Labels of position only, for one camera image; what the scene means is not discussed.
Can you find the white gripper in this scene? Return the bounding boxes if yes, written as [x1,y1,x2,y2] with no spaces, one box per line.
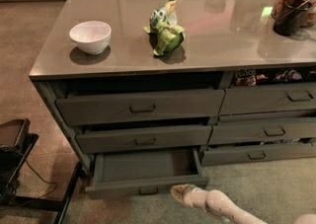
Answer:
[170,185,209,210]

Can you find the grey drawer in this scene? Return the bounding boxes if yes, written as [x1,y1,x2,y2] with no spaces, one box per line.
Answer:
[219,83,316,115]
[86,148,209,199]
[200,142,316,166]
[76,125,211,154]
[56,89,224,125]
[208,117,316,145]

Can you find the grey drawer cabinet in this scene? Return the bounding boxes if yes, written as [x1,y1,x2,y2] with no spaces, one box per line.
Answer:
[30,0,316,199]

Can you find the snack packages in shelf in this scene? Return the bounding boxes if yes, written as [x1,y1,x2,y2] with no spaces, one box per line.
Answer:
[232,67,316,86]

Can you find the green crumpled snack bag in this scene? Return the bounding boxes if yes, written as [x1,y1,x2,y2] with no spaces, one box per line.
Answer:
[144,0,185,56]

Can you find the black metal stand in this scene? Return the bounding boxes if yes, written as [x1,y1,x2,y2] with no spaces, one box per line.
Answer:
[0,117,84,224]

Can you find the white ceramic bowl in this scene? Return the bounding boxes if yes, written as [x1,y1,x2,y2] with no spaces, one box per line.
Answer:
[69,21,112,54]

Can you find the black cup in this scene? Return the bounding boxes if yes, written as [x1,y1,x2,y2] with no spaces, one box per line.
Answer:
[274,0,311,37]

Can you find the black cable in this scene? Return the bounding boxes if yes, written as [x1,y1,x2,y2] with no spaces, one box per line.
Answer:
[0,145,58,209]

